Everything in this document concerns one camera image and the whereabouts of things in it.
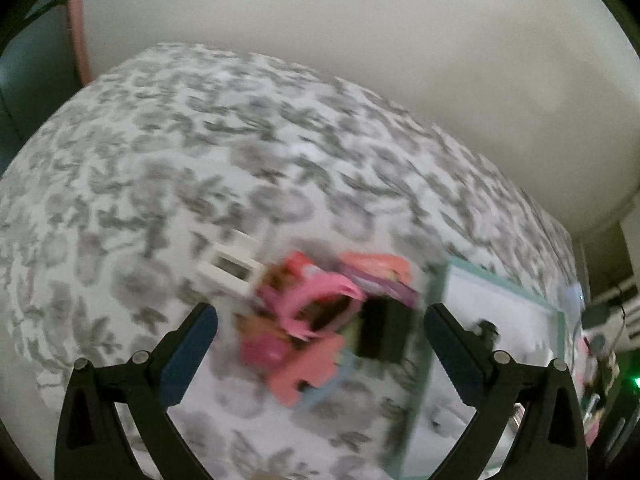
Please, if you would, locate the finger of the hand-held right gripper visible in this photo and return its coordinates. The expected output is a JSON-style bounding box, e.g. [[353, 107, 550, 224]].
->
[[470, 320, 502, 354]]

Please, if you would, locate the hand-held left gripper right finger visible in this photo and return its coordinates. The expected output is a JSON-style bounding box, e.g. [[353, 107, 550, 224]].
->
[[424, 303, 589, 480]]

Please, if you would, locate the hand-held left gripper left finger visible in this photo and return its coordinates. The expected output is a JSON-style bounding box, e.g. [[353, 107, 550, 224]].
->
[[54, 302, 219, 480]]

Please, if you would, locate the teal box lid tray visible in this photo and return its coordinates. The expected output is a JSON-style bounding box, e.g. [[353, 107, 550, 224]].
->
[[385, 255, 568, 480]]

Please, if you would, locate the pink ball doll toy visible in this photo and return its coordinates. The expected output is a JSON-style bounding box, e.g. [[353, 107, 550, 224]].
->
[[240, 330, 287, 376]]

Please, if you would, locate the purple tube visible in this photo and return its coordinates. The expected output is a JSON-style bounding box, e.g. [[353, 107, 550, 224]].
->
[[345, 270, 421, 307]]

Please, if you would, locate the white plastic holder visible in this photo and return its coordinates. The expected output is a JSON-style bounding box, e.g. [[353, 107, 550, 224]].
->
[[196, 230, 266, 301]]

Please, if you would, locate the coral card pack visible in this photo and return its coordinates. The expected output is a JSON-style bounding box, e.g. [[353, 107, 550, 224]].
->
[[340, 252, 413, 286]]

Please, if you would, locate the pink and blue toy case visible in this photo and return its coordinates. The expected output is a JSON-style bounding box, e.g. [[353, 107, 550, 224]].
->
[[267, 332, 362, 408]]

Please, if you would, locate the pink kids watch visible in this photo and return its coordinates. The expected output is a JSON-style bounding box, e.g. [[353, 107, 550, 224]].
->
[[270, 272, 366, 341]]

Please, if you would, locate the white power device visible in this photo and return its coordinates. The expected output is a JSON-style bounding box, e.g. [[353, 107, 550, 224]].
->
[[565, 282, 587, 312]]

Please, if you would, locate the black power adapter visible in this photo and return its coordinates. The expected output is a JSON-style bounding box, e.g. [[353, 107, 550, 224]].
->
[[582, 305, 614, 332]]

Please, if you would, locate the grey floral blanket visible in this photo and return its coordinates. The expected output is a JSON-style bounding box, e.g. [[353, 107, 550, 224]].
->
[[0, 42, 581, 480]]

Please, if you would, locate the dark wardrobe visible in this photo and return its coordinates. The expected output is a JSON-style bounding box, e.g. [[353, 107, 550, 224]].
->
[[0, 5, 76, 161]]

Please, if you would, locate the black wall charger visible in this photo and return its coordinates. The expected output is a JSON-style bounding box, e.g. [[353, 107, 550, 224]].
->
[[357, 297, 416, 366]]

